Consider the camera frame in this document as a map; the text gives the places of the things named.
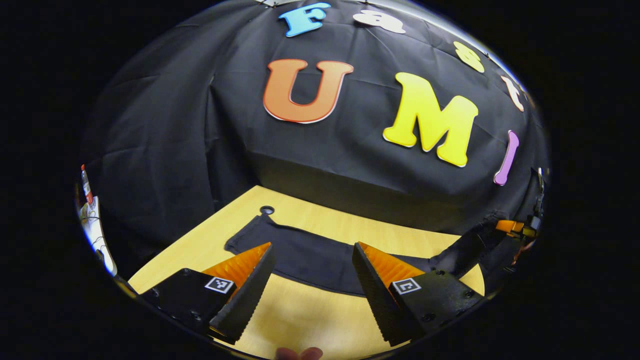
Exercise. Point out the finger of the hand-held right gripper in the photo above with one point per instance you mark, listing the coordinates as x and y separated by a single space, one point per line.
510 227

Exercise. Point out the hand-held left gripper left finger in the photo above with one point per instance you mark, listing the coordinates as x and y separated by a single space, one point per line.
245 300

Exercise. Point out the dark denim jeans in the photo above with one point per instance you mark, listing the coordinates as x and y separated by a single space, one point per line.
310 255

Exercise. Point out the black backdrop cloth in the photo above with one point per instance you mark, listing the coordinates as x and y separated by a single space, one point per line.
200 125

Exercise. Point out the red and white bottle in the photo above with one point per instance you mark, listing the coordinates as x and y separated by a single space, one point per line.
87 185

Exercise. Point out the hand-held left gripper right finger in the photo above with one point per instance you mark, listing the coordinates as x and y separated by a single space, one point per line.
375 300

